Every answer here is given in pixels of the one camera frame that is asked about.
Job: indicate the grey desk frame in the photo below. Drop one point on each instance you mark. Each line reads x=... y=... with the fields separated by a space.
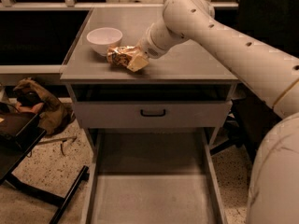
x=35 y=35

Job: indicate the grey drawer cabinet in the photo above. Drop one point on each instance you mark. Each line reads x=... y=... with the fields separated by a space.
x=187 y=73

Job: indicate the brown crumpled jacket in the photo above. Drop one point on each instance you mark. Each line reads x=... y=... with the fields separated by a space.
x=53 y=115

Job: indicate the black side table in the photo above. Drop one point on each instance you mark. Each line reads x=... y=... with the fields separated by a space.
x=53 y=166

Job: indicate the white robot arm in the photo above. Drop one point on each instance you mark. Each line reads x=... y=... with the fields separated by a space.
x=269 y=73

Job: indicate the dark box on table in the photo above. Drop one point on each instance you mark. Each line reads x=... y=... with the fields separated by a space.
x=15 y=128

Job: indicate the white ceramic bowl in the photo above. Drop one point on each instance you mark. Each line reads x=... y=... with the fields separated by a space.
x=101 y=39

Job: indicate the black drawer handle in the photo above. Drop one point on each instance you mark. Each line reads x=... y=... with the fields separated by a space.
x=152 y=114

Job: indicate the crushed orange can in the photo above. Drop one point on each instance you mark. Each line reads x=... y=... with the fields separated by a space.
x=123 y=55

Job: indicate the grey top drawer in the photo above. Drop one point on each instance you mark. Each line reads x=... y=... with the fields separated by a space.
x=125 y=115

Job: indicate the black office chair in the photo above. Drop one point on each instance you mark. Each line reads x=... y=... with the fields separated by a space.
x=276 y=23

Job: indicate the open grey middle drawer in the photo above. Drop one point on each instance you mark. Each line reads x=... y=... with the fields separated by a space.
x=152 y=178

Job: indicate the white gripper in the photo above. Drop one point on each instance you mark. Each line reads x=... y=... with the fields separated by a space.
x=147 y=48

